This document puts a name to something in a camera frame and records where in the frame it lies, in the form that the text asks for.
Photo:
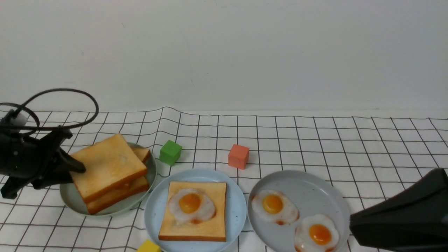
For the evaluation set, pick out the fried egg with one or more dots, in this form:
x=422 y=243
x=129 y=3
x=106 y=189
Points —
x=192 y=206
x=275 y=207
x=316 y=233

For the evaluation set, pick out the black gripper screen left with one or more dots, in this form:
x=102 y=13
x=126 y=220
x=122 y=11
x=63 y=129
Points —
x=40 y=162

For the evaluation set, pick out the orange cube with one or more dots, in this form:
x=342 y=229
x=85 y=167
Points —
x=238 y=156

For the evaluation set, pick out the green cube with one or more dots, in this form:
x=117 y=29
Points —
x=170 y=153

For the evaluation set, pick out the grey plate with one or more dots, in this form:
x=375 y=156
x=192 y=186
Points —
x=311 y=195

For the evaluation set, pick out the white checkered tablecloth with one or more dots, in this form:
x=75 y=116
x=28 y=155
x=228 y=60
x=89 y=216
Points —
x=368 y=159

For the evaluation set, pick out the yellow cube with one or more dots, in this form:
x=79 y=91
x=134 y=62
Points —
x=149 y=246

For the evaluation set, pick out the green plate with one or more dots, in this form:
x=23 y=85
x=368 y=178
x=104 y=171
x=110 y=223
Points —
x=72 y=199

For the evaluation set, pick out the silver wrist camera screen left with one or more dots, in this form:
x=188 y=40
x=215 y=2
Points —
x=13 y=119

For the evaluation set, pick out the black gripper finger screen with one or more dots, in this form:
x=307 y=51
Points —
x=415 y=220

